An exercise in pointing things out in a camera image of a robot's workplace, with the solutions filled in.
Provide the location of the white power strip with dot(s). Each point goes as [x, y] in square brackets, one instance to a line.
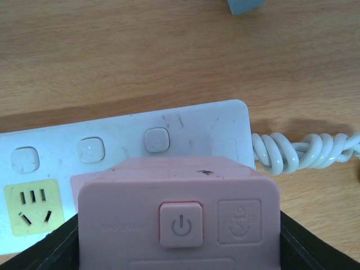
[62, 151]

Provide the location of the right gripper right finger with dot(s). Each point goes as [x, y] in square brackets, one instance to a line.
[301, 249]

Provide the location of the light blue small charger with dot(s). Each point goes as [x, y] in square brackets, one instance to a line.
[241, 6]

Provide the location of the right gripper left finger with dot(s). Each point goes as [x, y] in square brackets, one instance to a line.
[58, 250]

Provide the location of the pink cube adapter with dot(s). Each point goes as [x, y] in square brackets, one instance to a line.
[178, 213]

